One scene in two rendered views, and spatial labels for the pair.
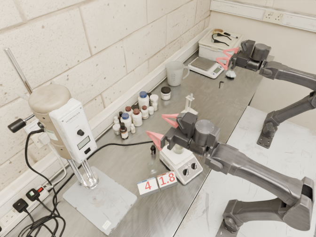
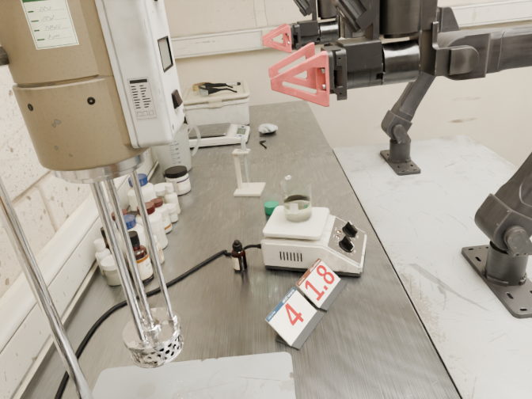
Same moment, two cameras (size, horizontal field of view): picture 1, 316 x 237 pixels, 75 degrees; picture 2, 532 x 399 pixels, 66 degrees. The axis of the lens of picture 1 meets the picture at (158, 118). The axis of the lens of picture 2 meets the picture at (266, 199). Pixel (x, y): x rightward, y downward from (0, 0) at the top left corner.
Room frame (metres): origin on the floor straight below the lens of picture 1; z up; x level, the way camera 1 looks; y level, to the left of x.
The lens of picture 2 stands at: (0.02, 0.36, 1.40)
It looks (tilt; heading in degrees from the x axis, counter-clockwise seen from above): 26 degrees down; 327
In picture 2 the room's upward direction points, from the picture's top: 6 degrees counter-clockwise
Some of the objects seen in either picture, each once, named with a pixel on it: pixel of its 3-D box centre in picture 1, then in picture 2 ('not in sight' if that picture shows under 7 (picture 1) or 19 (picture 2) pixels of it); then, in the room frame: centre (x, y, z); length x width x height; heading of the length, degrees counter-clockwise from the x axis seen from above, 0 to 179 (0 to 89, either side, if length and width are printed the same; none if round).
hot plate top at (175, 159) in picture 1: (176, 151); (297, 221); (0.61, -0.09, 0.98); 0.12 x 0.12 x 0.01; 38
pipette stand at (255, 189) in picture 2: (190, 106); (247, 170); (0.97, -0.21, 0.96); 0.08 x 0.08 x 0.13; 43
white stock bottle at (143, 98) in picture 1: (143, 101); (142, 199); (1.02, 0.09, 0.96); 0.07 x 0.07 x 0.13
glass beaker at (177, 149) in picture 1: (178, 144); (296, 199); (0.62, -0.11, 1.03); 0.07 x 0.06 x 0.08; 169
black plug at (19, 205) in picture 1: (21, 206); not in sight; (0.34, 0.59, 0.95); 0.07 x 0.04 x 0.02; 56
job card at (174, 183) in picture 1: (167, 180); (322, 283); (0.48, -0.05, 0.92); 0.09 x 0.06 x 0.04; 111
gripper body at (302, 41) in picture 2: (241, 61); (305, 35); (0.93, -0.42, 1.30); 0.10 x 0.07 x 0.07; 146
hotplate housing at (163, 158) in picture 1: (179, 159); (310, 240); (0.59, -0.11, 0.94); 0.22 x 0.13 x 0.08; 38
